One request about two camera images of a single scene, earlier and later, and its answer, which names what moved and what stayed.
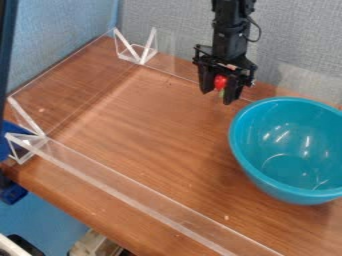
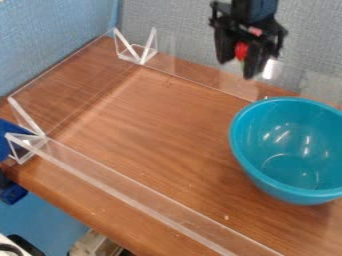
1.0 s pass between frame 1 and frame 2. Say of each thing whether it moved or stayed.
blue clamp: stayed
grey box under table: stayed
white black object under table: stayed
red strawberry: moved
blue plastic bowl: stayed
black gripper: moved
